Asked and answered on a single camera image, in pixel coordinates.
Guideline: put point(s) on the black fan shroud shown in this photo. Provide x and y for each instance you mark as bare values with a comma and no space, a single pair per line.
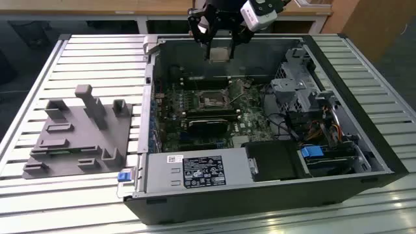
273,161

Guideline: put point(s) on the metal drive cage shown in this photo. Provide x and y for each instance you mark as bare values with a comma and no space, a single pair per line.
290,97

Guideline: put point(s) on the grey parts rack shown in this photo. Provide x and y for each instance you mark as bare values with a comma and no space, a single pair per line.
82,136

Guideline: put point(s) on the black mesh bin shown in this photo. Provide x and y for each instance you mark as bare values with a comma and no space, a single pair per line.
30,34

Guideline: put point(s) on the silver CPU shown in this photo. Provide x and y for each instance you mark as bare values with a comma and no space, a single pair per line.
221,54

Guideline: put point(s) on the black graphics card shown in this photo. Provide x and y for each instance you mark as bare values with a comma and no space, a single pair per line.
209,126

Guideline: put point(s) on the silver power supply unit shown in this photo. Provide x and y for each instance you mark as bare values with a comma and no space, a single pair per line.
163,175

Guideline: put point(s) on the blue case latch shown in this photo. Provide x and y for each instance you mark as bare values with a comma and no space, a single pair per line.
125,176

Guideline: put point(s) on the green motherboard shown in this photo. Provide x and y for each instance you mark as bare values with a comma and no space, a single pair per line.
254,122

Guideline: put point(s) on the metal locking lever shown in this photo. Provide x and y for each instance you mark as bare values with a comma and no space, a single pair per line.
238,96
197,84

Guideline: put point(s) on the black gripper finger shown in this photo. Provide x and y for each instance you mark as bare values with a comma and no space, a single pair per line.
198,14
242,31

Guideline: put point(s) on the wooden cabinet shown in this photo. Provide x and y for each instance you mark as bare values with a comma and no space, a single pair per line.
367,24

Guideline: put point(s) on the black PC case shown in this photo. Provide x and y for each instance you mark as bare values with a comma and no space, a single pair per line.
227,207

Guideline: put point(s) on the blue disk carrier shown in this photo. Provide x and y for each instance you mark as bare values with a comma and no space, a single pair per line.
313,152

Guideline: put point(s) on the silver chipset heatsink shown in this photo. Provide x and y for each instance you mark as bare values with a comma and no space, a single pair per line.
241,141

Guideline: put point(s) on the black RAM slots block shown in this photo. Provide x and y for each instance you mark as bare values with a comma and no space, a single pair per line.
209,83

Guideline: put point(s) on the black RAM stick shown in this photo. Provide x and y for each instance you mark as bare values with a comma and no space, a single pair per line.
211,112
213,116

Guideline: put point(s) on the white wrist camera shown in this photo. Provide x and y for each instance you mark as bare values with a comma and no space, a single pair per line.
261,14

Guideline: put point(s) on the green RAM stick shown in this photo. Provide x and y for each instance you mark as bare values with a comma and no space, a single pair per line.
62,151

